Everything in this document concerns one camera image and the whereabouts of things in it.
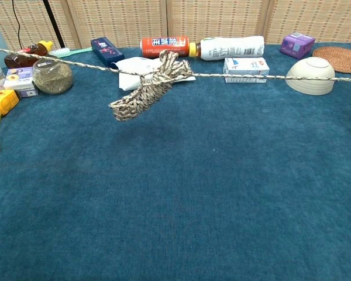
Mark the dark blue rectangular box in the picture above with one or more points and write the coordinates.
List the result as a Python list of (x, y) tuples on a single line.
[(105, 51)]

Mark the black stand pole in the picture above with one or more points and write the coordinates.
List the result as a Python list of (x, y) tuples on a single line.
[(53, 26)]

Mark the glass jar black lid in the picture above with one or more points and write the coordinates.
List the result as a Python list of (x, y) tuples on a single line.
[(52, 80)]

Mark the beige upturned bowl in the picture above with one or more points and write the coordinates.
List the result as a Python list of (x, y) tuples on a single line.
[(310, 68)]

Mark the bamboo folding screen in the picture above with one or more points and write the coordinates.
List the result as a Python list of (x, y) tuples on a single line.
[(193, 20)]

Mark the purple carton box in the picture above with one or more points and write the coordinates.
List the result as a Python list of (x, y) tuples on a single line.
[(297, 45)]

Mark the white bottle yellow cap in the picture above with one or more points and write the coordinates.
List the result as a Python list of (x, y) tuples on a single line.
[(231, 48)]

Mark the round brown woven coaster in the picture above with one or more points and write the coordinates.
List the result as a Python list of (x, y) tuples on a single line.
[(339, 58)]

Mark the white blue milk carton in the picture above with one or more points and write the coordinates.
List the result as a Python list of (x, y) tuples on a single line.
[(245, 68)]

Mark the mint green brush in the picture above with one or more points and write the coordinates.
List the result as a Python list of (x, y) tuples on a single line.
[(60, 52)]

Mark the blue felt table cover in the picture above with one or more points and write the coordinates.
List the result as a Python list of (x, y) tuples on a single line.
[(175, 190)]

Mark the brown syrup bottle yellow cap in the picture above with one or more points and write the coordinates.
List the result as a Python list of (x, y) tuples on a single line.
[(23, 60)]

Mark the white plastic pouch bag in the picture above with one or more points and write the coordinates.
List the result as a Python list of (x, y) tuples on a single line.
[(130, 63)]

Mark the orange drink can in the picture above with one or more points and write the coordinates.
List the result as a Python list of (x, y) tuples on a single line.
[(155, 45)]

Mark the small white purple box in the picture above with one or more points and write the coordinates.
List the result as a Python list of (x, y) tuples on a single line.
[(19, 79)]

